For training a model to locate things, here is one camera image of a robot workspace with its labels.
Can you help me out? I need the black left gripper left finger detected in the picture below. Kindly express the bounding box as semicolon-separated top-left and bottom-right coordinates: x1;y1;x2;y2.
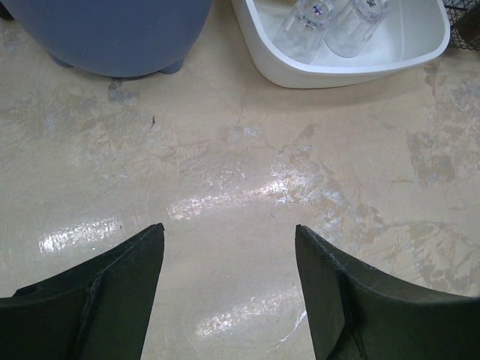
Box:
1;223;164;359

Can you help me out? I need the blue trash bin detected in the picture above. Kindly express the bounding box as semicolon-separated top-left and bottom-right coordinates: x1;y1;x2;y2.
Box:
2;0;212;78

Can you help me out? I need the white plastic tub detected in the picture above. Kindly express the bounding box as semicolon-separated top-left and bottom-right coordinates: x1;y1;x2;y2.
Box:
232;0;450;89

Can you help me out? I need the clear wine glass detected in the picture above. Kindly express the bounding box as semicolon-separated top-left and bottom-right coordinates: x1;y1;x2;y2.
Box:
325;0;389;59
272;0;336;64

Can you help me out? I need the black music stand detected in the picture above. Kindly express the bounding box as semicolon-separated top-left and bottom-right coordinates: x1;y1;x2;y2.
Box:
0;2;14;22

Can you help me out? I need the black wire basket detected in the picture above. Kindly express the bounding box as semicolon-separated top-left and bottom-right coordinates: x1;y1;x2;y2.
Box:
443;0;479;51

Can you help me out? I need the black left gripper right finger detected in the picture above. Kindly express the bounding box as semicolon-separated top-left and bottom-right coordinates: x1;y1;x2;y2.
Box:
295;225;479;359

